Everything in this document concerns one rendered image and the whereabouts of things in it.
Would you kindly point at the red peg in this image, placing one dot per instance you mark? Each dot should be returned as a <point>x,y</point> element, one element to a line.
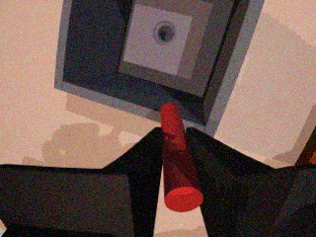
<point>180,179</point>

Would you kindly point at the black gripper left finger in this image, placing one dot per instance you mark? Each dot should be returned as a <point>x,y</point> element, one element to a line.
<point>121,199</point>

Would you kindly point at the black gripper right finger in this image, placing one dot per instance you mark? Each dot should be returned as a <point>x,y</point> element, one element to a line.
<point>242,197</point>

